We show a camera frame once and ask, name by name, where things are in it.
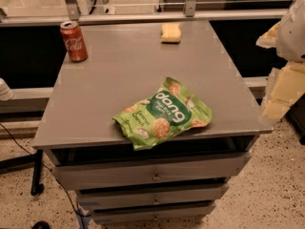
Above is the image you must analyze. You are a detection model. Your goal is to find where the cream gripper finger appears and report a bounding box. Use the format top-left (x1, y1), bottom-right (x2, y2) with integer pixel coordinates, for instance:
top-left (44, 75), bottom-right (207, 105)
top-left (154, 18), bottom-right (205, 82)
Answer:
top-left (260, 62), bottom-right (305, 123)
top-left (256, 22), bottom-right (279, 49)

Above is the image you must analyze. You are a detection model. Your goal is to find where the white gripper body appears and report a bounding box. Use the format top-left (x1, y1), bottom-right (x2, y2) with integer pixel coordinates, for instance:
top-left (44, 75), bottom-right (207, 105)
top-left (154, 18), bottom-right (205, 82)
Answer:
top-left (276, 0), bottom-right (305, 62)

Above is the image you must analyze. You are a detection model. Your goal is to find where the yellow sponge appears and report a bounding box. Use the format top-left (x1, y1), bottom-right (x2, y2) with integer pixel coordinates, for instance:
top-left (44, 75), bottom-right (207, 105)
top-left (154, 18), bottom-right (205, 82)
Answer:
top-left (161, 23), bottom-right (181, 43)

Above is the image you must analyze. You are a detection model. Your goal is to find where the green rice chip bag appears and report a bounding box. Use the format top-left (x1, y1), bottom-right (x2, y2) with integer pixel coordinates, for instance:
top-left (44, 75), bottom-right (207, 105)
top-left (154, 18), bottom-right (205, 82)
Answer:
top-left (113, 77), bottom-right (213, 151)

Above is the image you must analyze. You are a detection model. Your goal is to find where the top grey drawer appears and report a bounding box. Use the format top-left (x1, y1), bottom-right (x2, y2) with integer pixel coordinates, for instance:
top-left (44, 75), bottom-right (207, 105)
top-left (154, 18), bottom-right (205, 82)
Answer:
top-left (52, 152), bottom-right (251, 190)

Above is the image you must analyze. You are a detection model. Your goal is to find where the grey drawer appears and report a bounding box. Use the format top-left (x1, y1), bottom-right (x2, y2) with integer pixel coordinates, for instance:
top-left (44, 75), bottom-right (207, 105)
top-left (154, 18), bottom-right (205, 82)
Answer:
top-left (77, 183), bottom-right (229, 209)
top-left (92, 201), bottom-right (215, 224)
top-left (52, 152), bottom-right (251, 190)

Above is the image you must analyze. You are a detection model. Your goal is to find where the middle grey drawer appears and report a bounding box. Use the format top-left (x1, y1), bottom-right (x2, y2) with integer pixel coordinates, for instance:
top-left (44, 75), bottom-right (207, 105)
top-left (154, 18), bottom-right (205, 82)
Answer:
top-left (77, 183), bottom-right (229, 209)

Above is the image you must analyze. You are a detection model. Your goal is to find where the grey drawer cabinet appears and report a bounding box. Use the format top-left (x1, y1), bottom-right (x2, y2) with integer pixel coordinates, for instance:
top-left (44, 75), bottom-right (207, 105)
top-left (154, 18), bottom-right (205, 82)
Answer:
top-left (31, 20), bottom-right (274, 225)

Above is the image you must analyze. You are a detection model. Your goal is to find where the bottom grey drawer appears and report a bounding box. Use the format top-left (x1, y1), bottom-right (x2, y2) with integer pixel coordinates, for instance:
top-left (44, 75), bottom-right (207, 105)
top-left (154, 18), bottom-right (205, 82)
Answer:
top-left (92, 201), bottom-right (215, 224)

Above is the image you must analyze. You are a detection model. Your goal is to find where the red Coca-Cola can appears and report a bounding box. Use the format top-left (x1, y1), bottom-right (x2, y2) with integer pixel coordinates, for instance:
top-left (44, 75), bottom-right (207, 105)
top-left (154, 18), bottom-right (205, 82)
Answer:
top-left (60, 21), bottom-right (88, 62)

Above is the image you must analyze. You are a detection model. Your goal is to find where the black stand leg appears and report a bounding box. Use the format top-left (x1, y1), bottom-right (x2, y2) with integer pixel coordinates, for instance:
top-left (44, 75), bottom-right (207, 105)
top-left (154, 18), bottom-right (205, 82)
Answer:
top-left (0, 151), bottom-right (44, 196)

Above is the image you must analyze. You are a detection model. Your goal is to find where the grey metal rail frame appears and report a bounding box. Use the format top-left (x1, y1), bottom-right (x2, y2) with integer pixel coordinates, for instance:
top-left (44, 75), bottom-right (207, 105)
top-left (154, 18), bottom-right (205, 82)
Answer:
top-left (0, 0), bottom-right (295, 27)

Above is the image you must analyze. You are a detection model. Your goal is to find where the black floor cable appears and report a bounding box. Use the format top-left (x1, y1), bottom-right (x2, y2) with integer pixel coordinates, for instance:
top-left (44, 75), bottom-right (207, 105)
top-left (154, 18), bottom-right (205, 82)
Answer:
top-left (0, 122), bottom-right (89, 229)

